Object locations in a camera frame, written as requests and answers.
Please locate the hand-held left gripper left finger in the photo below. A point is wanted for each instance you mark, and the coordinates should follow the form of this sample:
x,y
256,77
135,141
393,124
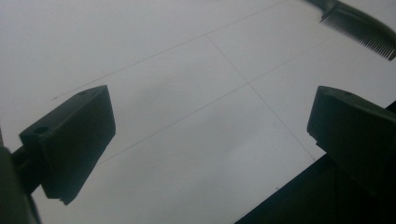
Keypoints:
x,y
74,140

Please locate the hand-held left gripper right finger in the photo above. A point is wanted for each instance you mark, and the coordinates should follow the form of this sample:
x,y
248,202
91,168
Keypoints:
x,y
358,137

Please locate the dark comb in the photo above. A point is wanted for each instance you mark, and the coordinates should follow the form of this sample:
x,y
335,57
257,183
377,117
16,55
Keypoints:
x,y
358,21

